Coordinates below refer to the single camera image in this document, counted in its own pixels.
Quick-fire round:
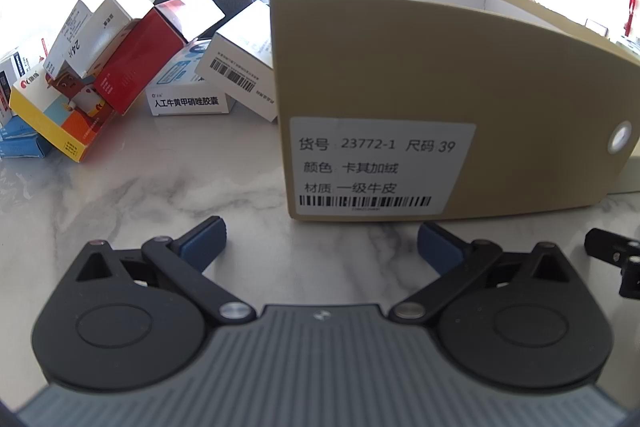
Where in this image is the blue mask box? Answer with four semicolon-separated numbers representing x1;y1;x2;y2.
0;134;53;158

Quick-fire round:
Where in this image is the white box marked 24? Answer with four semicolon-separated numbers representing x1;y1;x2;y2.
43;0;137;84

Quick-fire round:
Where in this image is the red white bandage box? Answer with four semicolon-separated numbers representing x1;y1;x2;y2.
94;0;224;115

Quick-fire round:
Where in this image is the white blue tooth medicine box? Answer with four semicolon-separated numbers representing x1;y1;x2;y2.
145;39;235;117

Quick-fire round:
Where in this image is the long white medicine box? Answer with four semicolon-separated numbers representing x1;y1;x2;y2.
195;0;278;122

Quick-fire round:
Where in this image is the yellow orange cartoon box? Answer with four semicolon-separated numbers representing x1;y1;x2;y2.
10;65;114;162

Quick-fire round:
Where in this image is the small white blue medicine box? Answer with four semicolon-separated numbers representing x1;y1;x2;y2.
0;49;30;127

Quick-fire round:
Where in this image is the tan cardboard shoe box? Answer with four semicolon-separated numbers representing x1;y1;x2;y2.
270;0;639;221

